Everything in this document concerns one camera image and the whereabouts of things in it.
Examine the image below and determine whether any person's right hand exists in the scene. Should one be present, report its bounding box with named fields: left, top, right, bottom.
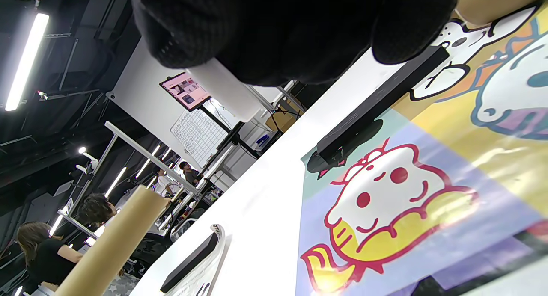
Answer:
left=124, top=0, right=463, bottom=87

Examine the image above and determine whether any brown cardboard mailing tube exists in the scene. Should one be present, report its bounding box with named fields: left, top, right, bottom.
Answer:
left=456, top=0, right=548, bottom=26
left=56, top=185, right=172, bottom=296

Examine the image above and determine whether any colourful cartoon panel poster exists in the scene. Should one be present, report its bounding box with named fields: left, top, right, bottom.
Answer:
left=295, top=1, right=548, bottom=296

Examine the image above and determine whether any black bar weight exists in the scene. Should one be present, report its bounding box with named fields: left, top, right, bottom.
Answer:
left=160, top=232, right=220, bottom=294
left=317, top=46, right=450, bottom=166

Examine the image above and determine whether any brown cardboard box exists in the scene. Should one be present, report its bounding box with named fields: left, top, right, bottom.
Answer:
left=265, top=108, right=304, bottom=134

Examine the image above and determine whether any black monitor stand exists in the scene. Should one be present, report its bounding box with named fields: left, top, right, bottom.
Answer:
left=199, top=106, right=262, bottom=160

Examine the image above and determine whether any black framed monitor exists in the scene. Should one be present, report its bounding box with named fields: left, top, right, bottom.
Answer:
left=159, top=71, right=211, bottom=112

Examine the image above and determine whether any whiteboard with table chart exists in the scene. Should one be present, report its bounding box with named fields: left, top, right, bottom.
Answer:
left=170, top=99, right=244, bottom=168

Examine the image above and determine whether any long ceiling light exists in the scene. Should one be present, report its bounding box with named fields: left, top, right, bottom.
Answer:
left=4, top=13, right=50, bottom=112

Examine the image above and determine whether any white metal frame beam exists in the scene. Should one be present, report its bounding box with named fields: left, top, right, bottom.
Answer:
left=105, top=121, right=202, bottom=198

